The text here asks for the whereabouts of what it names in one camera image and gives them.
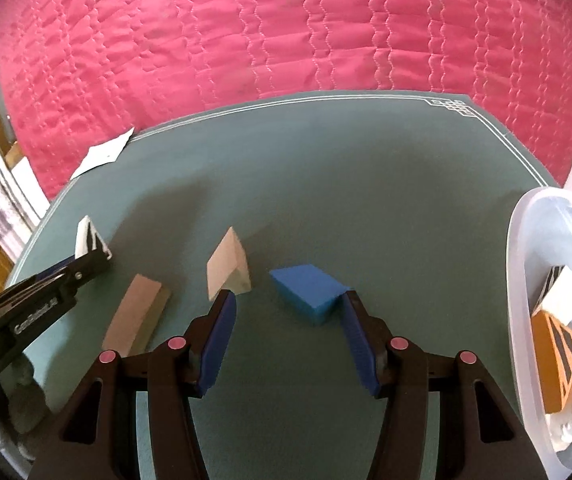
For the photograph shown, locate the green mat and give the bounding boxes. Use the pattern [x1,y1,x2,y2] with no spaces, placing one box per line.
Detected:
[0,91,562,480]

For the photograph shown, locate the small light wooden block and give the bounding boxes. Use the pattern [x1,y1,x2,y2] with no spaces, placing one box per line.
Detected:
[541,269,572,322]

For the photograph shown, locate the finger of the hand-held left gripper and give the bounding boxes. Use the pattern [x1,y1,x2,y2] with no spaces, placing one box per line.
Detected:
[56,247,113,306]
[0,256,78,311]

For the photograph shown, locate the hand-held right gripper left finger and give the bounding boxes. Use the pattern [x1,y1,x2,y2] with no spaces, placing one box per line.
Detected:
[28,289,239,480]

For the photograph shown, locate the red quilted blanket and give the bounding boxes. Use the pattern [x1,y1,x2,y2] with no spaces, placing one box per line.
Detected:
[0,0,572,201]

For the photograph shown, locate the light wooden board block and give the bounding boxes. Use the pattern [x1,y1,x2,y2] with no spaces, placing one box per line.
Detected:
[206,226,253,302]

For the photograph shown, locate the white paper sheet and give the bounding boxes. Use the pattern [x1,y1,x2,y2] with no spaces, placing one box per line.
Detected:
[69,127,136,181]

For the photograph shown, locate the clear plastic storage bin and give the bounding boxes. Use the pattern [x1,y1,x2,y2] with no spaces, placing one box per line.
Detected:
[507,186,572,478]

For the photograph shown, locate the orange striped box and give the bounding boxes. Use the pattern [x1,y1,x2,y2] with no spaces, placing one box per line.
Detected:
[531,266,572,415]

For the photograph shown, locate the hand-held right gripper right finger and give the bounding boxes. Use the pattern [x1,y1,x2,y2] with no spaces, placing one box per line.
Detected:
[338,290,549,480]

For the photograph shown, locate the tan wooden block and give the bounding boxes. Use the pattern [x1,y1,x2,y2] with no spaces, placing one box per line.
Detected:
[101,274,172,356]

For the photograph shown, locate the blue block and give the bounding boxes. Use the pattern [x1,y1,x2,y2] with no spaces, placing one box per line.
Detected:
[269,263,354,327]

